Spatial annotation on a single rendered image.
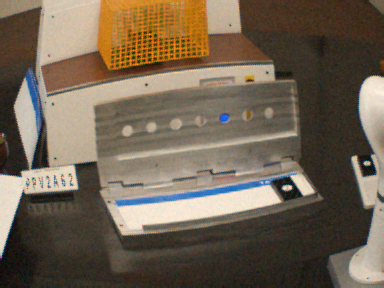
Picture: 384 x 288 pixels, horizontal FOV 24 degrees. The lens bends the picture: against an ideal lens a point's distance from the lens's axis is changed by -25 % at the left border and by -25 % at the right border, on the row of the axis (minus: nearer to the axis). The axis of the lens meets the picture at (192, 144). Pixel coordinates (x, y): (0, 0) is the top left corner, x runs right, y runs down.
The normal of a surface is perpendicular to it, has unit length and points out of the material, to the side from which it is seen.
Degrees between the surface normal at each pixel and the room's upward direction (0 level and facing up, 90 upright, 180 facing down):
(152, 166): 81
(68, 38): 90
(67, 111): 90
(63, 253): 0
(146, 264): 0
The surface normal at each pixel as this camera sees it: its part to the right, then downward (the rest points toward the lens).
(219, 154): 0.27, 0.25
